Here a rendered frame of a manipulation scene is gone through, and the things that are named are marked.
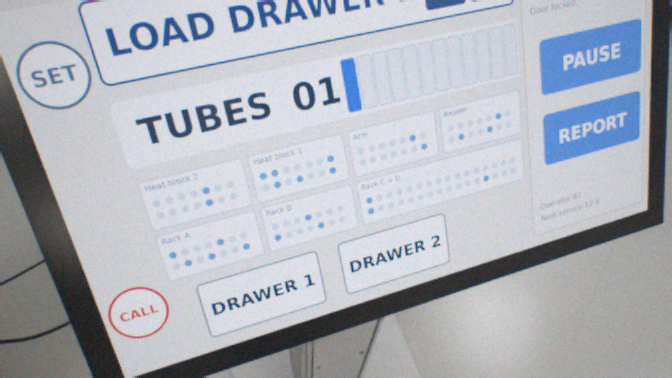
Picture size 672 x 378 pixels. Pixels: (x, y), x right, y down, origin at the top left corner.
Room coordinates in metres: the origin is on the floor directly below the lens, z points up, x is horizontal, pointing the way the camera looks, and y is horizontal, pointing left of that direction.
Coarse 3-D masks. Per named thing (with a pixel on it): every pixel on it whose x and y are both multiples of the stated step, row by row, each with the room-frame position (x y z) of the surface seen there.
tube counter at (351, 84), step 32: (480, 32) 0.31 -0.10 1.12; (512, 32) 0.32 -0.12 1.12; (320, 64) 0.26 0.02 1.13; (352, 64) 0.27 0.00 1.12; (384, 64) 0.28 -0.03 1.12; (416, 64) 0.29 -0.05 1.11; (448, 64) 0.29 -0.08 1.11; (480, 64) 0.30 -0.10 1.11; (512, 64) 0.31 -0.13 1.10; (320, 96) 0.25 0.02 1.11; (352, 96) 0.26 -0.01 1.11; (384, 96) 0.26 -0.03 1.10; (416, 96) 0.27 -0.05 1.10
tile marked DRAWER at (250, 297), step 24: (264, 264) 0.16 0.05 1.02; (288, 264) 0.16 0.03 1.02; (312, 264) 0.16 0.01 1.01; (216, 288) 0.14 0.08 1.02; (240, 288) 0.14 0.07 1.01; (264, 288) 0.14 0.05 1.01; (288, 288) 0.15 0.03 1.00; (312, 288) 0.15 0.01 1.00; (216, 312) 0.12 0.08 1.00; (240, 312) 0.13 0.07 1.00; (264, 312) 0.13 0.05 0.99; (288, 312) 0.13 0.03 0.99; (216, 336) 0.11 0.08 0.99
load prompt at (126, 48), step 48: (96, 0) 0.25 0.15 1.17; (144, 0) 0.26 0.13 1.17; (192, 0) 0.27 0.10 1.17; (240, 0) 0.28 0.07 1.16; (288, 0) 0.29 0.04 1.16; (336, 0) 0.30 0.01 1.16; (384, 0) 0.31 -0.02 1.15; (432, 0) 0.32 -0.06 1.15; (480, 0) 0.33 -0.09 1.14; (96, 48) 0.23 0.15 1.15; (144, 48) 0.24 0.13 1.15; (192, 48) 0.25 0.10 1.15; (240, 48) 0.26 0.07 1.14; (288, 48) 0.27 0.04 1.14
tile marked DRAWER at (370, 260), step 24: (432, 216) 0.21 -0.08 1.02; (360, 240) 0.19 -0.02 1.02; (384, 240) 0.19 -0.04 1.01; (408, 240) 0.19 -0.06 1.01; (432, 240) 0.20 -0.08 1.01; (360, 264) 0.17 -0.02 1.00; (384, 264) 0.18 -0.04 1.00; (408, 264) 0.18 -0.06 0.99; (432, 264) 0.19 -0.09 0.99; (360, 288) 0.16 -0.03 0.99
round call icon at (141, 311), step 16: (128, 288) 0.13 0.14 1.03; (144, 288) 0.13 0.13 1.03; (160, 288) 0.13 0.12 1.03; (112, 304) 0.12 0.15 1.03; (128, 304) 0.12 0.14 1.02; (144, 304) 0.12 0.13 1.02; (160, 304) 0.12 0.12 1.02; (112, 320) 0.11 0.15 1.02; (128, 320) 0.11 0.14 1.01; (144, 320) 0.11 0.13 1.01; (160, 320) 0.11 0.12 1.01; (112, 336) 0.10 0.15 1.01; (128, 336) 0.10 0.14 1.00; (144, 336) 0.10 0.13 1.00
